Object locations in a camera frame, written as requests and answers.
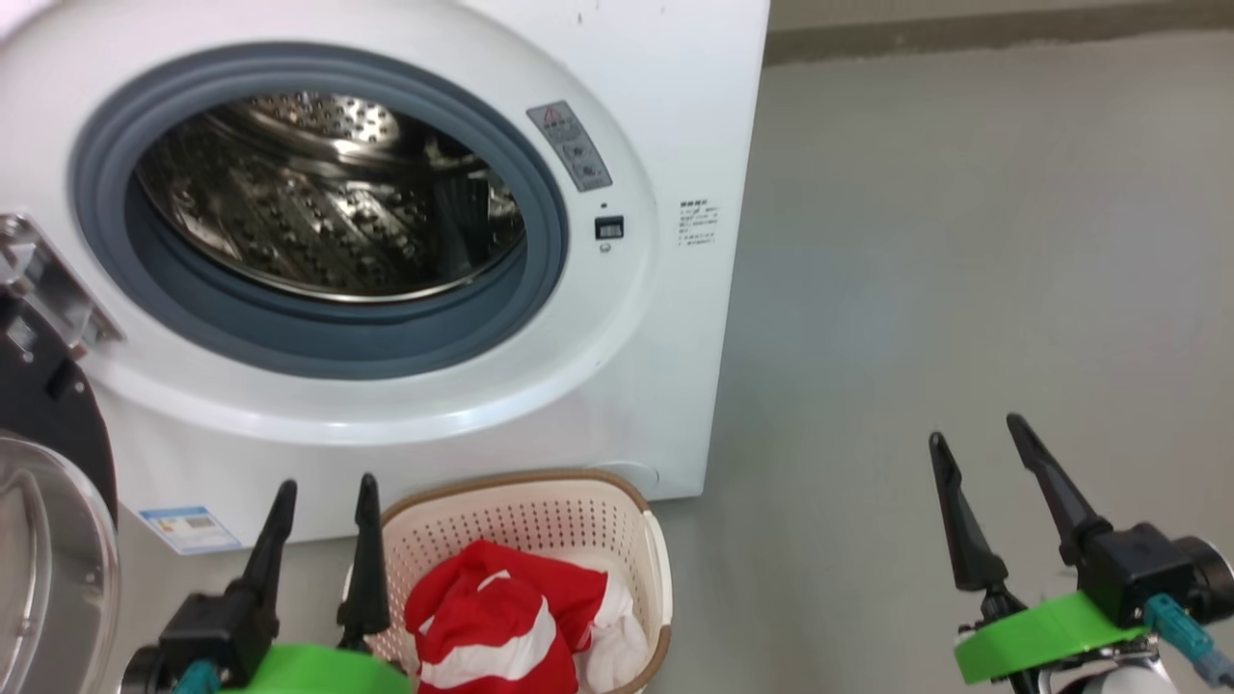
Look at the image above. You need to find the stainless steel washing machine drum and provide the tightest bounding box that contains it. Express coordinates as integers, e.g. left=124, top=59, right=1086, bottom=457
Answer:
left=135, top=92, right=526, bottom=305

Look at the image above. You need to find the grey warning sticker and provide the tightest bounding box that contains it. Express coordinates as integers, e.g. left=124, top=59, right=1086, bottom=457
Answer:
left=526, top=100, right=614, bottom=193

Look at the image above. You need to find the grey rubber door seal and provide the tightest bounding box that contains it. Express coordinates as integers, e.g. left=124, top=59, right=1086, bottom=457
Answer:
left=69, top=43, right=570, bottom=382

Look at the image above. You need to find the cream perforated basket brown rim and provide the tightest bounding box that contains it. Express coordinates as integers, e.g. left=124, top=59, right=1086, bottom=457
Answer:
left=342, top=469, right=673, bottom=694

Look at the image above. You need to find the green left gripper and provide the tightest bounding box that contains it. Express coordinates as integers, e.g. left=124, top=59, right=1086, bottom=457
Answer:
left=222, top=472, right=416, bottom=694

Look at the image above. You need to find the red and white garment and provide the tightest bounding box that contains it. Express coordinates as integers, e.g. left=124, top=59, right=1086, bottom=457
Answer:
left=403, top=540, right=652, bottom=694

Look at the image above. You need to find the teal right cable connector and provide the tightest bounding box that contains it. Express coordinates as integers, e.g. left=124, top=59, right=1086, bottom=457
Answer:
left=1145, top=593, right=1234, bottom=687

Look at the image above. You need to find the black round glass washer door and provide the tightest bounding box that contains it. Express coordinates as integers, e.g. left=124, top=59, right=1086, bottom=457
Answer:
left=0, top=214, right=124, bottom=694

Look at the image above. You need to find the white front-load washing machine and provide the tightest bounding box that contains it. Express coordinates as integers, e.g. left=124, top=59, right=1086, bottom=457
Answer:
left=0, top=0, right=770, bottom=556

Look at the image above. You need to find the blue energy label sticker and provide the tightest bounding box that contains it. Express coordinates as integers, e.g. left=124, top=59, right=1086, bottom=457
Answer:
left=138, top=505, right=244, bottom=556

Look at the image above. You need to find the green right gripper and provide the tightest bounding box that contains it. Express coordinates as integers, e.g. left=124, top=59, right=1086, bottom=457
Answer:
left=928, top=414, right=1153, bottom=685

